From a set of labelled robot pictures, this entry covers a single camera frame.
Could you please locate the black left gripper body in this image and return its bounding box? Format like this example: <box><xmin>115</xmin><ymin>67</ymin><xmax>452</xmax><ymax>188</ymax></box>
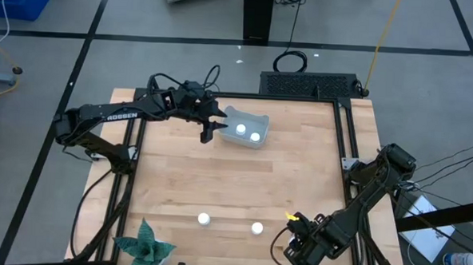
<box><xmin>171</xmin><ymin>85</ymin><xmax>220</xmax><ymax>127</ymax></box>

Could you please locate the green artificial plant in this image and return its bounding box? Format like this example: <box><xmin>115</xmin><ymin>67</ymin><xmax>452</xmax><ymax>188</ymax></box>
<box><xmin>112</xmin><ymin>216</ymin><xmax>178</xmax><ymax>265</ymax></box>

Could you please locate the black table frame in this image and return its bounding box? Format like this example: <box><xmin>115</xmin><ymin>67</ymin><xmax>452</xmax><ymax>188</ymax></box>
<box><xmin>65</xmin><ymin>84</ymin><xmax>414</xmax><ymax>265</ymax></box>

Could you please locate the yellow cable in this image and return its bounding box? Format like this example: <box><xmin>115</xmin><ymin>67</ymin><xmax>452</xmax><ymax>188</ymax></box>
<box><xmin>363</xmin><ymin>0</ymin><xmax>403</xmax><ymax>97</ymax></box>
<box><xmin>0</xmin><ymin>34</ymin><xmax>22</xmax><ymax>104</ymax></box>

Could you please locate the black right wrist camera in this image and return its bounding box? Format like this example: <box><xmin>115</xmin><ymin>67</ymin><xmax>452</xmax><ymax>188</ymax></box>
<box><xmin>286</xmin><ymin>214</ymin><xmax>317</xmax><ymax>243</ymax></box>

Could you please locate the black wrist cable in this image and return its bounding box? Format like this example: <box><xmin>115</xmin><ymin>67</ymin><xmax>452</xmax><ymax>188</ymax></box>
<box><xmin>146</xmin><ymin>61</ymin><xmax>223</xmax><ymax>95</ymax></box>
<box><xmin>269</xmin><ymin>225</ymin><xmax>297</xmax><ymax>265</ymax></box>

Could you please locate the black coiled cable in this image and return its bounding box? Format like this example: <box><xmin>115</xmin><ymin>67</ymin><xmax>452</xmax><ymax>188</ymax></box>
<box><xmin>271</xmin><ymin>0</ymin><xmax>311</xmax><ymax>75</ymax></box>

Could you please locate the black floor cable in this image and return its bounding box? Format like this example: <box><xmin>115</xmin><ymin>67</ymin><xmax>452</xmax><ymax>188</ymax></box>
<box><xmin>413</xmin><ymin>147</ymin><xmax>473</xmax><ymax>188</ymax></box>
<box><xmin>414</xmin><ymin>136</ymin><xmax>473</xmax><ymax>174</ymax></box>

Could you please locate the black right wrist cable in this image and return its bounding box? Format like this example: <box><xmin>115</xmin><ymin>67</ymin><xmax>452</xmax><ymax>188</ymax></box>
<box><xmin>269</xmin><ymin>225</ymin><xmax>297</xmax><ymax>265</ymax></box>

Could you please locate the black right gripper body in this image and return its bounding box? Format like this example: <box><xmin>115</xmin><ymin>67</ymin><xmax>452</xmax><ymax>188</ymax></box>
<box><xmin>294</xmin><ymin>216</ymin><xmax>340</xmax><ymax>265</ymax></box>

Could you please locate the white plastic basket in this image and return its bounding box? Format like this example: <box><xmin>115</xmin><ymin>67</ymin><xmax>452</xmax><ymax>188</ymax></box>
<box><xmin>218</xmin><ymin>105</ymin><xmax>271</xmax><ymax>150</ymax></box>

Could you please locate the black computer case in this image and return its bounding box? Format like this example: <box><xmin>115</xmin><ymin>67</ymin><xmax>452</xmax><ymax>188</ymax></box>
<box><xmin>259</xmin><ymin>69</ymin><xmax>362</xmax><ymax>101</ymax></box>

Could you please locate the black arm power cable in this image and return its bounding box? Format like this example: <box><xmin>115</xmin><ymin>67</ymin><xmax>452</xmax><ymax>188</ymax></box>
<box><xmin>69</xmin><ymin>167</ymin><xmax>114</xmax><ymax>262</ymax></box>

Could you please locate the black upright post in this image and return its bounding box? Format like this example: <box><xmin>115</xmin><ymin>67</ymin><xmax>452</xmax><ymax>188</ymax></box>
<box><xmin>242</xmin><ymin>0</ymin><xmax>275</xmax><ymax>42</ymax></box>

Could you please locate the grey metal bracket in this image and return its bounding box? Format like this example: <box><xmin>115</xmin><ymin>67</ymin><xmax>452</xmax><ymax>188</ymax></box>
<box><xmin>340</xmin><ymin>156</ymin><xmax>359</xmax><ymax>171</ymax></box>

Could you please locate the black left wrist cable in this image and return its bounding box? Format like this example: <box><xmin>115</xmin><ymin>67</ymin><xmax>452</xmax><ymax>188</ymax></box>
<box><xmin>146</xmin><ymin>61</ymin><xmax>223</xmax><ymax>95</ymax></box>

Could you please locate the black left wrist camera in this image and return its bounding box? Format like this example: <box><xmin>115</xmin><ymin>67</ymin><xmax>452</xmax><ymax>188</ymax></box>
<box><xmin>183</xmin><ymin>80</ymin><xmax>214</xmax><ymax>101</ymax></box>

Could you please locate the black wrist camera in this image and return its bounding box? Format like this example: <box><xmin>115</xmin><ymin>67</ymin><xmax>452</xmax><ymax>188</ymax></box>
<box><xmin>286</xmin><ymin>214</ymin><xmax>317</xmax><ymax>243</ymax></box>
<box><xmin>183</xmin><ymin>80</ymin><xmax>214</xmax><ymax>101</ymax></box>

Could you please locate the black metal bar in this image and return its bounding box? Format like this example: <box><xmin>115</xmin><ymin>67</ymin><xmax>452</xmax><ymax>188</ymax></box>
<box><xmin>395</xmin><ymin>195</ymin><xmax>473</xmax><ymax>236</ymax></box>

